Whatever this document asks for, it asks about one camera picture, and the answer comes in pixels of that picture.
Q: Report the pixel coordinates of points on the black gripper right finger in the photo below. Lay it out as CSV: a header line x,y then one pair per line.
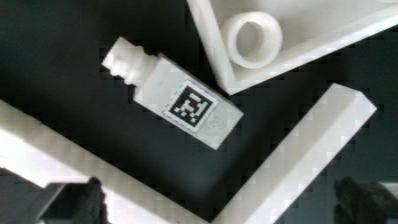
x,y
366,202

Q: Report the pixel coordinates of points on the white leg with tag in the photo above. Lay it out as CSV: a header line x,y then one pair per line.
x,y
172,94

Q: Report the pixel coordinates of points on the white L-shaped fence wall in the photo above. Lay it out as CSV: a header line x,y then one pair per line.
x,y
48,160

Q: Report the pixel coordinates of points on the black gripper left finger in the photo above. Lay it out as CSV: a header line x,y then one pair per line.
x,y
75,206

